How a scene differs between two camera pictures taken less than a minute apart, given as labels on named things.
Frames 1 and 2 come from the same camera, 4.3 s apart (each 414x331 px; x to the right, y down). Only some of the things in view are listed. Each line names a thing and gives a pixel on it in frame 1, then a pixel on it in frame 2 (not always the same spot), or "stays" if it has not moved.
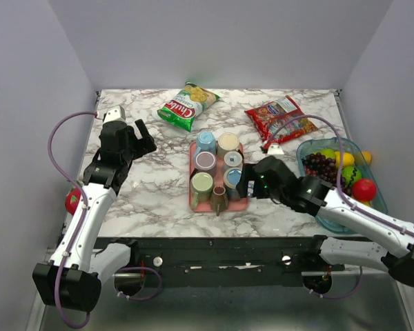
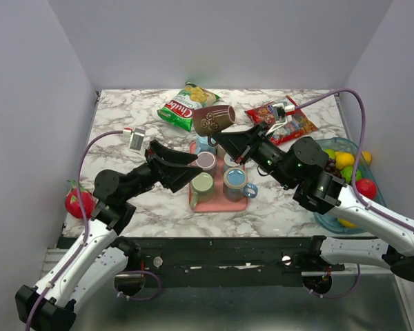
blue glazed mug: x=231 y=177 stays
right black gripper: x=249 y=174 to x=238 y=143
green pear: x=328 y=153 stays
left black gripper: x=142 y=147 to x=174 y=177
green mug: x=201 y=186 stays
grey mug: x=232 y=159 stays
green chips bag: x=185 y=107 stays
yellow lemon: x=348 y=159 stays
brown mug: x=219 y=198 to x=210 y=120
